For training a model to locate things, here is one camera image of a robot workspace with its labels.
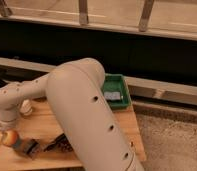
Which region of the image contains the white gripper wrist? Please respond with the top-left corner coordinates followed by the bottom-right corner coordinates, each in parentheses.
top-left (0, 114), bottom-right (18, 145)

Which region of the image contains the red yellow apple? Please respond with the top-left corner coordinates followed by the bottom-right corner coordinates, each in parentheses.
top-left (2, 130), bottom-right (19, 146)

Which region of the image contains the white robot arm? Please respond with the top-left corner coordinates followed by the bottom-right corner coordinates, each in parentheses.
top-left (0, 58), bottom-right (144, 171)

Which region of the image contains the grey metal clip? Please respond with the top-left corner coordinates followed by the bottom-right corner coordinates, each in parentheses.
top-left (22, 139), bottom-right (39, 158)

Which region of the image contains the white paper cup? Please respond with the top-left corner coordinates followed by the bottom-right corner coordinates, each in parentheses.
top-left (20, 100), bottom-right (33, 116)

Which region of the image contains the bunch of dark grapes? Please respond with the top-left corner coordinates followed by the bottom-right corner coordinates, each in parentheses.
top-left (58, 141), bottom-right (73, 152)

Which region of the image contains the grey blue sponge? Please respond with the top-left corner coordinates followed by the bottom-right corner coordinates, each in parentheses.
top-left (104, 91), bottom-right (121, 101)

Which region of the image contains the green plastic tray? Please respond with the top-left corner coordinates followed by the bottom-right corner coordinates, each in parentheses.
top-left (102, 74), bottom-right (131, 110)

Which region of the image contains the black handled utensil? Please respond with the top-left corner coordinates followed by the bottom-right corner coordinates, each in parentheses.
top-left (43, 133), bottom-right (66, 152)

